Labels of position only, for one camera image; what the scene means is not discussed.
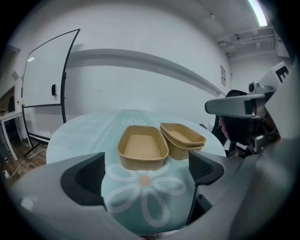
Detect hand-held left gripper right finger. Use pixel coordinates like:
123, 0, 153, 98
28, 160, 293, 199
168, 137, 296, 240

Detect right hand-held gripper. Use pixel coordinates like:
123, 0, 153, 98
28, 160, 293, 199
204, 61, 293, 155

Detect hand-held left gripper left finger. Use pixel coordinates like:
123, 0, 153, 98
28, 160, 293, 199
9, 151, 132, 240

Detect tan tray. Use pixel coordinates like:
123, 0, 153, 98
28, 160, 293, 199
117, 125, 170, 171
161, 133, 205, 161
159, 122, 207, 149

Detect person's right hand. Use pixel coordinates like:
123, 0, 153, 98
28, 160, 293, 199
219, 116, 232, 140

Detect grey ceiling pipes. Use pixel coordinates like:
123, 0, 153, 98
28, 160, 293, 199
217, 27, 282, 56

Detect round table, light blue cloth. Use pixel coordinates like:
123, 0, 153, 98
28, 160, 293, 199
45, 109, 227, 237

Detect ceiling light strip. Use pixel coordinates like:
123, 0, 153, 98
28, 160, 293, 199
247, 0, 268, 27

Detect black framed whiteboard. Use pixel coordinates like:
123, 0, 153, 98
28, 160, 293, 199
21, 28, 81, 158

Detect paper wall notice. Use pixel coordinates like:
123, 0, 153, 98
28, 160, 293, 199
220, 64, 227, 87

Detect white power cable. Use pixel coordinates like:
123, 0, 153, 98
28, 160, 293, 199
8, 149, 48, 176

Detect white metal desk frame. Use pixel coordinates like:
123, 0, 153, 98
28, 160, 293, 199
0, 112, 25, 162

